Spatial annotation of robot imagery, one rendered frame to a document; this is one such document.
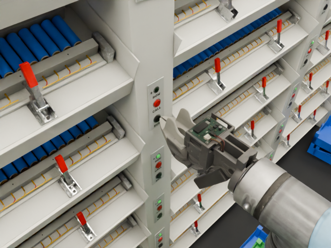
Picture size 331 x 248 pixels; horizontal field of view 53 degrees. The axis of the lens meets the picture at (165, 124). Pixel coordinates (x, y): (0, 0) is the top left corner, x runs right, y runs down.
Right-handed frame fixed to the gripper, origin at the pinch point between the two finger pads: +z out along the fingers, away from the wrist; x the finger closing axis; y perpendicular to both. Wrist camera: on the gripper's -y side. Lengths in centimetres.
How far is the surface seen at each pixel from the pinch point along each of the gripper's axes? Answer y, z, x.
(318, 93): -66, 7, -117
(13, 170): -1.7, 11.7, 27.6
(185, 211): -65, 7, -17
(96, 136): -2.4, 8.8, 11.1
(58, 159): 1.9, 5.3, 21.0
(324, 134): -93, -3, -123
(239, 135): -45, 8, -46
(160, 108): 2.0, 2.4, -0.8
